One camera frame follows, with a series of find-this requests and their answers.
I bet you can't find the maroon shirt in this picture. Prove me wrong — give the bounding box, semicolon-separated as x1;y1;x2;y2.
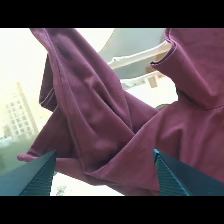
17;27;224;197

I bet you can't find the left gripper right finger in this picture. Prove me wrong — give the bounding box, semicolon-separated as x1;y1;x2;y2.
152;148;224;197

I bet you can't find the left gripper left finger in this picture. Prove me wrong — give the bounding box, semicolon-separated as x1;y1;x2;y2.
0;150;58;197

